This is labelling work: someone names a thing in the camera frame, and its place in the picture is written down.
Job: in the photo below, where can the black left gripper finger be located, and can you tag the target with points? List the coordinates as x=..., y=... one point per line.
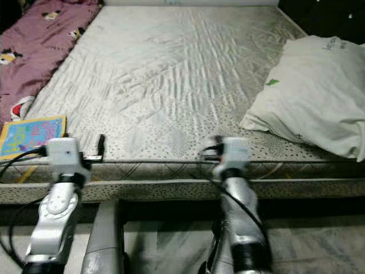
x=101, y=146

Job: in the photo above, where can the blue yellow children's book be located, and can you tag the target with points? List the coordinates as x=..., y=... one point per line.
x=28, y=137

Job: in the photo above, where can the white pillow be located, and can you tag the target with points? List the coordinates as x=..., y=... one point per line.
x=308, y=97

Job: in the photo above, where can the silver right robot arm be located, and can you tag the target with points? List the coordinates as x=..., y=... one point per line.
x=239, y=222

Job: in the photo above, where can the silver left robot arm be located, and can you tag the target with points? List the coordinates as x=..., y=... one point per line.
x=57, y=222

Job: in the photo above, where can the grey quilted mattress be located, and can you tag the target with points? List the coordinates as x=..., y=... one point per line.
x=159, y=85

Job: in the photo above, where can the silver left robot leg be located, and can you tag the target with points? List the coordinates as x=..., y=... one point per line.
x=105, y=245

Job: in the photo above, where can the pink cartoon print quilt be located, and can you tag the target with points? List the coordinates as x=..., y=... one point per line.
x=40, y=51

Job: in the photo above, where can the black tufted headboard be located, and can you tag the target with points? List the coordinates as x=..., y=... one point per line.
x=325, y=17

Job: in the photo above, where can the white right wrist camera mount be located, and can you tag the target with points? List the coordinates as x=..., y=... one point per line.
x=234, y=153

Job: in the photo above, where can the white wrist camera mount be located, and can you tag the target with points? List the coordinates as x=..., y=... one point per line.
x=65, y=154
x=234, y=153

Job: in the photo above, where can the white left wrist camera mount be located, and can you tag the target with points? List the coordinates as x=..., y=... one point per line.
x=65, y=154

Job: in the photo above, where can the dark bed frame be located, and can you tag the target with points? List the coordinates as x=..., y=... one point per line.
x=159, y=212

